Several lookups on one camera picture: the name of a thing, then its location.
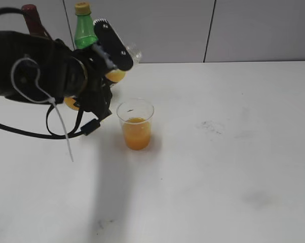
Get green plastic soda bottle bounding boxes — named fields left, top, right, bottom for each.
left=74, top=2, right=98, bottom=49

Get NFC orange juice bottle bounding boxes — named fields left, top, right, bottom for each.
left=64, top=43, right=142, bottom=111

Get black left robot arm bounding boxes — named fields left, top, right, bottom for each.
left=0, top=19, right=133, bottom=119

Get transparent plastic cup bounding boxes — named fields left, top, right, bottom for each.
left=117, top=98, right=155, bottom=150

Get dark red wine bottle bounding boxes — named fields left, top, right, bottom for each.
left=21, top=4, right=47, bottom=38

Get white zip tie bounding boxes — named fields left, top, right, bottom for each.
left=11, top=57, right=74, bottom=163

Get black cable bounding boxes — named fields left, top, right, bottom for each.
left=0, top=7, right=111, bottom=139

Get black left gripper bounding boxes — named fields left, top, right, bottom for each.
left=55, top=18, right=134, bottom=120

